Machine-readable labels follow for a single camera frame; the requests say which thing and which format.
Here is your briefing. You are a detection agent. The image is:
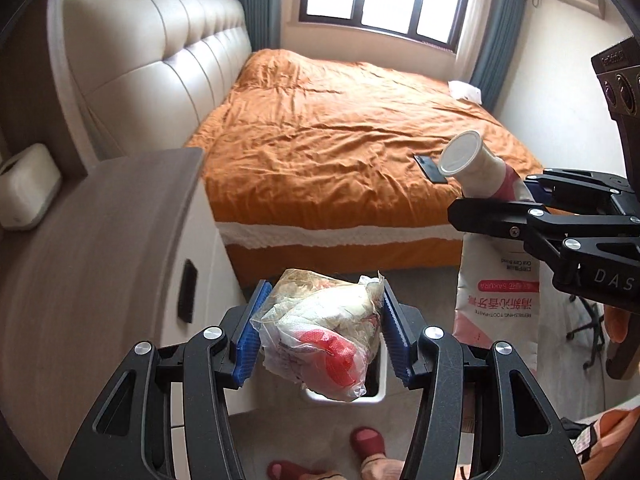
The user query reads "red white carton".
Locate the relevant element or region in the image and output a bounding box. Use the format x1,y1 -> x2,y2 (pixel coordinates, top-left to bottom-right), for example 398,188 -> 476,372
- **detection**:
438,130 -> 540,372

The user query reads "colourful food wrapper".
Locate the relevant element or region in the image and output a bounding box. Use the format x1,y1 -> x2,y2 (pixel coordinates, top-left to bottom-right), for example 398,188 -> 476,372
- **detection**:
250,269 -> 385,402

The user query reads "white trash bin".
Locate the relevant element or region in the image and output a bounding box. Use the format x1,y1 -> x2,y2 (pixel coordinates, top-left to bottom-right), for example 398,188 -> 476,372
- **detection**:
299,271 -> 388,406

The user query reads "black chair base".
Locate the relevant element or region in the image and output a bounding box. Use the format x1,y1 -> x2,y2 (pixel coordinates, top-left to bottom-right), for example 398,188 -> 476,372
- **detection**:
565,295 -> 605,370

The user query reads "black phone on bed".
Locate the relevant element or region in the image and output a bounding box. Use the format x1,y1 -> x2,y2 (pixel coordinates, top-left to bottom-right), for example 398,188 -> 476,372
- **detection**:
413,154 -> 448,184

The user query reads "right red slipper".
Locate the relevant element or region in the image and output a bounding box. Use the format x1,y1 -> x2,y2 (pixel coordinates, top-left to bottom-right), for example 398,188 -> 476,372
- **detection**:
349,427 -> 386,463

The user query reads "red slipper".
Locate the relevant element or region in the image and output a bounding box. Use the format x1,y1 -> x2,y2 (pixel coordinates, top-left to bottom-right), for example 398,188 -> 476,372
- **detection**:
349,427 -> 386,463
267,460 -> 310,480

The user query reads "white pillow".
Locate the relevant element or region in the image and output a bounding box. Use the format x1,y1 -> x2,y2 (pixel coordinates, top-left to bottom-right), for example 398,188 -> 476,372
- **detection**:
448,80 -> 483,105

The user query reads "right teal curtain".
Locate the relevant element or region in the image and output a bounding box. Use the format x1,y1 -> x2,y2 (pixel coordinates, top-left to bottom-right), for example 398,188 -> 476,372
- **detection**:
471,0 -> 526,113

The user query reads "left red slipper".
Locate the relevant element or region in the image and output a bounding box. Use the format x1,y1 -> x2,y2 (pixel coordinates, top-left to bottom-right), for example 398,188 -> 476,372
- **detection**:
267,460 -> 310,480

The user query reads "white nightstand with drawers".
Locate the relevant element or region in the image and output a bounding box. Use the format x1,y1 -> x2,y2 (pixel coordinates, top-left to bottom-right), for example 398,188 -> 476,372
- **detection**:
1,148 -> 242,479

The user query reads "orange bed cover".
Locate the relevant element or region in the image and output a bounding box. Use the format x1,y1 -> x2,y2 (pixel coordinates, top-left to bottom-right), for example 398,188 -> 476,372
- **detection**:
190,50 -> 541,285

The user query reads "cream tissue box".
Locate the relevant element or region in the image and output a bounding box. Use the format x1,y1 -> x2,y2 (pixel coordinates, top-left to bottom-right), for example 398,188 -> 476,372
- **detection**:
0,143 -> 62,231

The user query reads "cream padded headboard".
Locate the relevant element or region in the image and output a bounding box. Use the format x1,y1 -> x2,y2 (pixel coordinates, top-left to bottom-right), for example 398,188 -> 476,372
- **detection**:
63,0 -> 252,159

